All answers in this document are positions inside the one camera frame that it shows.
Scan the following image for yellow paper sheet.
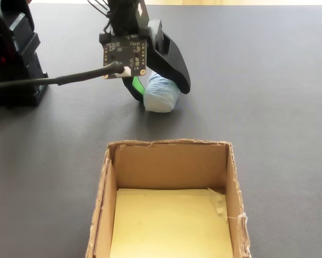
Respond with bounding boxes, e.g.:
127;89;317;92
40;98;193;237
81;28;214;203
109;187;234;258

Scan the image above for thick black USB cable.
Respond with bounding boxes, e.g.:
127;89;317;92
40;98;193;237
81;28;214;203
0;61;131;94

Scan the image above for light blue yarn-wrapped block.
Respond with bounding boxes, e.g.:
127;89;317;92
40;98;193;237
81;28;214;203
144;71;180;113

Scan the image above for thin black servo cable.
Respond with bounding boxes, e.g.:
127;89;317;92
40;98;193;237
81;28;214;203
87;0;116;34

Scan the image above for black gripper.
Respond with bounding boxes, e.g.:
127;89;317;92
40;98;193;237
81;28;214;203
108;0;191;102

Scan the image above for bare camera circuit board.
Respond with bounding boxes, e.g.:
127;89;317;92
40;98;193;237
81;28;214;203
98;33;148;81

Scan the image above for open cardboard box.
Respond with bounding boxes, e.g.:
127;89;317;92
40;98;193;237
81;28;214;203
85;138;252;258

